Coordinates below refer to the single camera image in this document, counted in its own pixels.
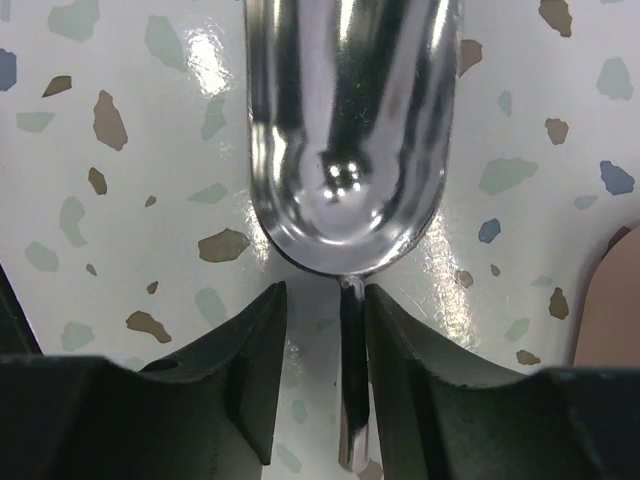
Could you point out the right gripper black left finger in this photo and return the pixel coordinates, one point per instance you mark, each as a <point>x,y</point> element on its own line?
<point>206,411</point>

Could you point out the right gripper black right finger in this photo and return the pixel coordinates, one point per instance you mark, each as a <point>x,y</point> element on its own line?
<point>446,413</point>

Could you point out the pink tray of lollipops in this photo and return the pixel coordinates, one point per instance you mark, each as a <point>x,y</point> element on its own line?
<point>609,328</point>

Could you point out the metal scoop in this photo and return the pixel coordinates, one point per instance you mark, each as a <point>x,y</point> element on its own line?
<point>350,111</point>

